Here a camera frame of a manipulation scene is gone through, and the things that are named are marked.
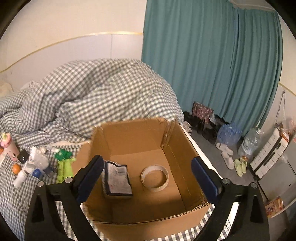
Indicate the large clear water bottle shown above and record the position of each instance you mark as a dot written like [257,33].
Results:
[250,143]

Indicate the grey checked duvet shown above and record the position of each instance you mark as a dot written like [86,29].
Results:
[74,98]

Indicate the checked bed sheet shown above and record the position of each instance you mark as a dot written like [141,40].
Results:
[15,204]

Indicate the green plastic package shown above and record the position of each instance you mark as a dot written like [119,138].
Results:
[64,167]

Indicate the white small bottle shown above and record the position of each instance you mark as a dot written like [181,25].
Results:
[20,179]

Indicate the orange fruit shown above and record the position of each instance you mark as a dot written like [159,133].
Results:
[16,168]

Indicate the blue plastic bag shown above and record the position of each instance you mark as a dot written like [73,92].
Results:
[229,134]

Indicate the pink baby bottle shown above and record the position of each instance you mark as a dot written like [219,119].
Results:
[9,146]

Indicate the silver foil snack packet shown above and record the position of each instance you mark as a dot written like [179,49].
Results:
[115,181]

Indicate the brown cardboard box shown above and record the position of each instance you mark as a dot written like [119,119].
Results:
[166,196]

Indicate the green slipper pair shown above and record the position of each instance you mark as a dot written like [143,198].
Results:
[240,166]

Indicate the orange snack box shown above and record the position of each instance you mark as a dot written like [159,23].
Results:
[274,207]

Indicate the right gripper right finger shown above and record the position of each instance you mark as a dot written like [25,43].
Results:
[250,221]

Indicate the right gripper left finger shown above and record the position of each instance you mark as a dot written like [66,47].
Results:
[43,221]

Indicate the white slipper pair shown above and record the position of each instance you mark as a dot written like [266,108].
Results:
[226,154]

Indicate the teal curtain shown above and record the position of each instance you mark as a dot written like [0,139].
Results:
[222,56]

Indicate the dark patterned bag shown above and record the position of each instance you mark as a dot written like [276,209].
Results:
[202,112]

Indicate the white suitcase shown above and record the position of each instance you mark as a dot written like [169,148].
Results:
[270,153]

